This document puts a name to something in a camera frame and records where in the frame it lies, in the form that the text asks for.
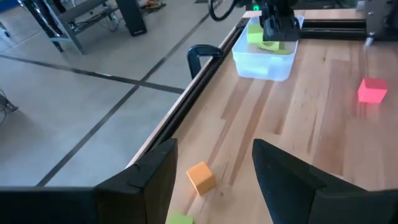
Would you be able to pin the grey metal table frame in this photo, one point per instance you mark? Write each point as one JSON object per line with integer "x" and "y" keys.
{"x": 73, "y": 37}

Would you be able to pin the black table clamp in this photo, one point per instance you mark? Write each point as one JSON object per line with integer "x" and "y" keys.
{"x": 194, "y": 57}

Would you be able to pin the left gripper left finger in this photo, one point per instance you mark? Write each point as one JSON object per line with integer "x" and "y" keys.
{"x": 146, "y": 193}

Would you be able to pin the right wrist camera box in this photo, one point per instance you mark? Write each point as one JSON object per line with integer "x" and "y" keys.
{"x": 253, "y": 4}

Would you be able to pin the green rectangular wooden block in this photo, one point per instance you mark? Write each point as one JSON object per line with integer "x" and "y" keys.
{"x": 270, "y": 46}

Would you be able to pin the clear plastic bin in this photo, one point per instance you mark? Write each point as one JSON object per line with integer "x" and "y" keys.
{"x": 261, "y": 67}

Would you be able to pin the orange wooden cube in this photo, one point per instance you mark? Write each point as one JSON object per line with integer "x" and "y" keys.
{"x": 201, "y": 179}

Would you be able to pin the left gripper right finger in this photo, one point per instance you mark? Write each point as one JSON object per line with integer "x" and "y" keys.
{"x": 286, "y": 186}

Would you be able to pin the black metal stand base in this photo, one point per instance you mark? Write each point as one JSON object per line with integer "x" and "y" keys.
{"x": 6, "y": 105}

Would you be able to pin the red wooden cube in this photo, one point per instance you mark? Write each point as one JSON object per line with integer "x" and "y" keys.
{"x": 372, "y": 91}

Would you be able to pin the black aluminium table frame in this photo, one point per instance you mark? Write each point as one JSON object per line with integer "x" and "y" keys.
{"x": 332, "y": 29}

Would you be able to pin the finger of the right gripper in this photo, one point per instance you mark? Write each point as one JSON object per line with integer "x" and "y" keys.
{"x": 272, "y": 29}
{"x": 290, "y": 29}

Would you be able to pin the black computer tower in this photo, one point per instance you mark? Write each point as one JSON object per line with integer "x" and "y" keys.
{"x": 132, "y": 18}

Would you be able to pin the green wooden cube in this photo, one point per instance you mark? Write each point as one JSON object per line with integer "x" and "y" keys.
{"x": 179, "y": 219}

